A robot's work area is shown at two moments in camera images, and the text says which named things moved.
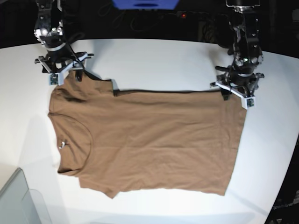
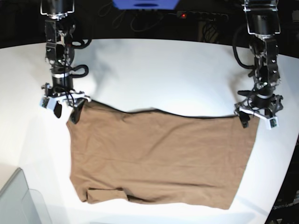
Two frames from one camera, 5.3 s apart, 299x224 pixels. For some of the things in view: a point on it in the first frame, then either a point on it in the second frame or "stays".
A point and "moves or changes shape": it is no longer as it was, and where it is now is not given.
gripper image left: (61, 61) to (61, 89)
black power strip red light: (188, 16) stays
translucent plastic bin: (19, 205) stays
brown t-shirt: (176, 140) moves or changes shape
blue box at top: (146, 4) stays
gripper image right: (244, 86) to (266, 106)
